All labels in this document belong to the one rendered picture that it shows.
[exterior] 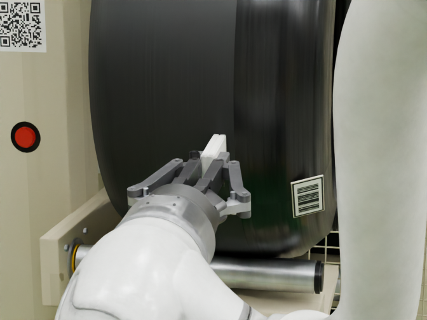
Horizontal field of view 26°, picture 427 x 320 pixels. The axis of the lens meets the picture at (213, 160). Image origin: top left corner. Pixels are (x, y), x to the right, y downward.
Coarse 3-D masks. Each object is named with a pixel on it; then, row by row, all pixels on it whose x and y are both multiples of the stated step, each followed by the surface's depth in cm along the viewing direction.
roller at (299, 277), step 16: (80, 256) 127; (224, 256) 124; (240, 256) 124; (256, 256) 124; (224, 272) 123; (240, 272) 122; (256, 272) 122; (272, 272) 121; (288, 272) 121; (304, 272) 121; (320, 272) 121; (256, 288) 123; (272, 288) 122; (288, 288) 122; (304, 288) 121; (320, 288) 121
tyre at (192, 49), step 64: (128, 0) 107; (192, 0) 105; (256, 0) 104; (320, 0) 106; (128, 64) 107; (192, 64) 105; (256, 64) 104; (320, 64) 106; (128, 128) 109; (192, 128) 107; (256, 128) 106; (320, 128) 108; (256, 192) 110
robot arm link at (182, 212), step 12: (144, 204) 82; (156, 204) 81; (168, 204) 81; (180, 204) 82; (192, 204) 83; (132, 216) 80; (144, 216) 79; (156, 216) 79; (168, 216) 79; (180, 216) 80; (192, 216) 81; (204, 216) 83; (192, 228) 80; (204, 228) 82; (204, 240) 81; (204, 252) 80
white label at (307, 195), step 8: (320, 176) 109; (296, 184) 109; (304, 184) 110; (312, 184) 110; (320, 184) 110; (296, 192) 110; (304, 192) 111; (312, 192) 111; (320, 192) 111; (296, 200) 111; (304, 200) 111; (312, 200) 112; (320, 200) 112; (296, 208) 112; (304, 208) 112; (312, 208) 113; (320, 208) 113; (296, 216) 113
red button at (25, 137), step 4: (20, 128) 132; (24, 128) 132; (28, 128) 132; (16, 132) 132; (20, 132) 132; (24, 132) 132; (28, 132) 132; (32, 132) 132; (16, 136) 132; (20, 136) 132; (24, 136) 132; (28, 136) 132; (32, 136) 132; (16, 140) 133; (20, 140) 132; (24, 140) 132; (28, 140) 132; (32, 140) 132; (20, 144) 132; (24, 144) 132; (28, 144) 132; (32, 144) 132
